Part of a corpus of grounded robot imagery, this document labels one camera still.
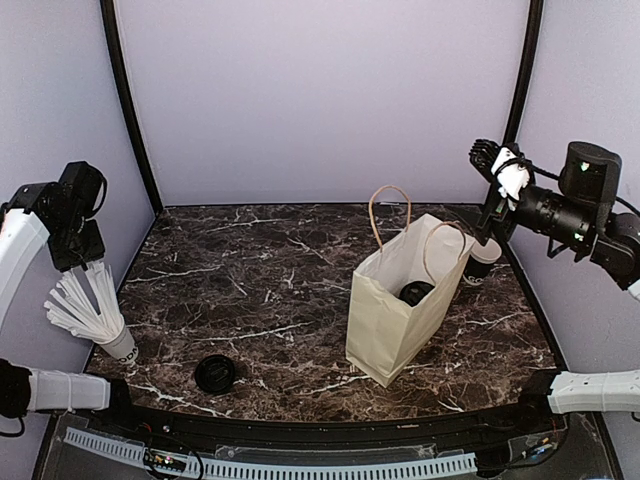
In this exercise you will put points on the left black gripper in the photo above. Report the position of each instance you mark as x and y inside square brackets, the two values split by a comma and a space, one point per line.
[93, 251]

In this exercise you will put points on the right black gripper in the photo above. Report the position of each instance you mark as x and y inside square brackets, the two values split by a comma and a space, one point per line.
[496, 212]

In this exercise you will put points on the black paper coffee cup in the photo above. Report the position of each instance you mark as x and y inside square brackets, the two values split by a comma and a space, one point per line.
[415, 292]

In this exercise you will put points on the cream paper bag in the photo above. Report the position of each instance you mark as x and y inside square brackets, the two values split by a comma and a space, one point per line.
[401, 293]

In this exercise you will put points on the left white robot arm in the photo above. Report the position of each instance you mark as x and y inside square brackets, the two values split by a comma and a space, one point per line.
[60, 217]

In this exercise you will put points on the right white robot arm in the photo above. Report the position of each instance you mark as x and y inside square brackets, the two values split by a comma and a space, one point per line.
[593, 231]

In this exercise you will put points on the white cup with straws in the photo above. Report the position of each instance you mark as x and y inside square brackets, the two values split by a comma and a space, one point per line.
[92, 315]

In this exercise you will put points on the black plastic cup lid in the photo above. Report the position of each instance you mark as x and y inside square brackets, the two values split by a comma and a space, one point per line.
[215, 374]

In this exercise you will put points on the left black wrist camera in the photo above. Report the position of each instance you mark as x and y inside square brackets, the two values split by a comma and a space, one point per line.
[86, 186]

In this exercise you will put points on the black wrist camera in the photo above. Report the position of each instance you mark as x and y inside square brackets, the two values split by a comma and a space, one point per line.
[591, 174]
[86, 186]

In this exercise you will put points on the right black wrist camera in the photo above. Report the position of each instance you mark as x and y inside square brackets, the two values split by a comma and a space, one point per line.
[591, 174]

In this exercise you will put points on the right black frame post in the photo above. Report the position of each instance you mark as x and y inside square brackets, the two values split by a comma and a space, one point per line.
[525, 70]

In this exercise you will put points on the black frame post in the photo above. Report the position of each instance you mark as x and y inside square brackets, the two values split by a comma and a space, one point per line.
[117, 60]
[525, 70]

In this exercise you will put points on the white slotted cable duct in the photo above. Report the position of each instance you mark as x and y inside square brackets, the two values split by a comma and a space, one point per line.
[188, 466]

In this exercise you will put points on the left black frame post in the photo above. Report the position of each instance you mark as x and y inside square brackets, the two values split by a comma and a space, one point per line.
[117, 60]

